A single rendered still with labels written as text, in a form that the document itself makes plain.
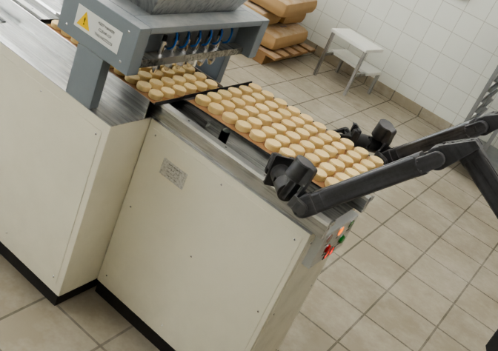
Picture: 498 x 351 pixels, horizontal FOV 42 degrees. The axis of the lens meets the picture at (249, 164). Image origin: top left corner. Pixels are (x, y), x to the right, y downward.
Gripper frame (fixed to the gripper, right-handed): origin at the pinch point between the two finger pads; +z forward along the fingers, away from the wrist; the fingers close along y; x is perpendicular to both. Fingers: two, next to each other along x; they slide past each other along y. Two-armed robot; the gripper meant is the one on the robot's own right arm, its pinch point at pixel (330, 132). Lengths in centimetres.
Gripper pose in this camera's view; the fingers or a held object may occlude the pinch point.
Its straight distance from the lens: 228.0
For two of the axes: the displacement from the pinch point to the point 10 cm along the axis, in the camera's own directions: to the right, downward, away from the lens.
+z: -9.3, -2.2, -3.1
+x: 1.5, 5.3, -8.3
